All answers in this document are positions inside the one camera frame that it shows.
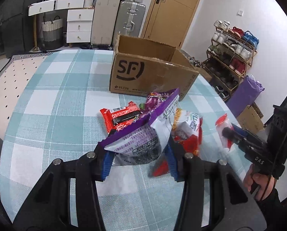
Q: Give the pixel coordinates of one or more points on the beige suitcase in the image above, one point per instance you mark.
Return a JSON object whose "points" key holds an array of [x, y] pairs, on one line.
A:
{"points": [[105, 21]]}

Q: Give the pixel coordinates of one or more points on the woven laundry basket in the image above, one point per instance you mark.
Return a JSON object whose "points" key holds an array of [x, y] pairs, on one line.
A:
{"points": [[52, 36]]}

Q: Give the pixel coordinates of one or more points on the small red white sachet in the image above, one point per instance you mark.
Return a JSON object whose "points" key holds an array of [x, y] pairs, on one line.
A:
{"points": [[221, 121]]}

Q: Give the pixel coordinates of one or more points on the cat print cardboard box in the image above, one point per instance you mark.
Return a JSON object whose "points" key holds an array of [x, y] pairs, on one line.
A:
{"points": [[249, 118]]}

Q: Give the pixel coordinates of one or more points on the person's right hand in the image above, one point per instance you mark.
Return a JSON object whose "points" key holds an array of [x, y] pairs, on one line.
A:
{"points": [[259, 184]]}

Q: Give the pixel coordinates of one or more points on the black refrigerator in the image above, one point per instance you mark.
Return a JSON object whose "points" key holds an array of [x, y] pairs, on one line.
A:
{"points": [[20, 16]]}

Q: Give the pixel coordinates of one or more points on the bamboo shoe rack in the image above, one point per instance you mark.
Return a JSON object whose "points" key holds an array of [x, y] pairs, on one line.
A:
{"points": [[253, 57]]}

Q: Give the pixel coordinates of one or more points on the heap of worn shoes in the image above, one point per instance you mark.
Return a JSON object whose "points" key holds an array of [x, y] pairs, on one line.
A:
{"points": [[196, 63]]}

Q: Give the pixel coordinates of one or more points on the wooden shoe rack with shoes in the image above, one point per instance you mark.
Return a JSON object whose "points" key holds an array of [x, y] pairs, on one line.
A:
{"points": [[237, 65]]}

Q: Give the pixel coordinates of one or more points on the brown cardboard box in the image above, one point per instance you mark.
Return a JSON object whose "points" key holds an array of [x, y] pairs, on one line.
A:
{"points": [[133, 77]]}

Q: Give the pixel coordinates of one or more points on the dotted beige rug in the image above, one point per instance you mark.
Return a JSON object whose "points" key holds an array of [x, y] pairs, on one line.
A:
{"points": [[13, 81]]}

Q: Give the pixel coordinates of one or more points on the white wall switch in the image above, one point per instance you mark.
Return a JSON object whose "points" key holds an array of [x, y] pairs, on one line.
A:
{"points": [[241, 12]]}

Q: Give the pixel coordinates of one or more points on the wooden door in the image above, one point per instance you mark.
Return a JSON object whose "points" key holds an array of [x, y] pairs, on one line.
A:
{"points": [[177, 4]]}

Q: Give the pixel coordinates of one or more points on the silver suitcase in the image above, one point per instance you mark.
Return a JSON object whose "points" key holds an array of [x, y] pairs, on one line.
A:
{"points": [[131, 16]]}

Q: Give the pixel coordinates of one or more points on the white drawer desk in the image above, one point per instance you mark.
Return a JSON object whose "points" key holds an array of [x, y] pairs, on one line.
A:
{"points": [[78, 26]]}

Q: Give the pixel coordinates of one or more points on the red black-striped snack bag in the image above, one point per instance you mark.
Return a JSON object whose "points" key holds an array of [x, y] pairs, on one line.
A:
{"points": [[119, 114]]}

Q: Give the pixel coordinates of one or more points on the person's right forearm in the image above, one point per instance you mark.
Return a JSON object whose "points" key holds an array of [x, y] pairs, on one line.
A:
{"points": [[278, 209]]}

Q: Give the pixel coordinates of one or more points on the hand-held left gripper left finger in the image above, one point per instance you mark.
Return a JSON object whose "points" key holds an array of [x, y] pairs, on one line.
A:
{"points": [[106, 166]]}

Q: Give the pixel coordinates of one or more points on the white orange snack bag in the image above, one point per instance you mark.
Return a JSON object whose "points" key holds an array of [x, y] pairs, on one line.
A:
{"points": [[189, 125]]}

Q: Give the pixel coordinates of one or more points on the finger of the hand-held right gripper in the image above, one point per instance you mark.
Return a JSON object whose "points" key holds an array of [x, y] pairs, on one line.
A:
{"points": [[230, 134], [238, 131]]}

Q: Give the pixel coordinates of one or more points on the purple snack bag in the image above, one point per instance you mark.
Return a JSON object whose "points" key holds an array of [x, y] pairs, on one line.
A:
{"points": [[138, 139]]}

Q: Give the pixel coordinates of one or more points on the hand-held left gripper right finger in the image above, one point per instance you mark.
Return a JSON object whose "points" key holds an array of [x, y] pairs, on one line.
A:
{"points": [[170, 160]]}

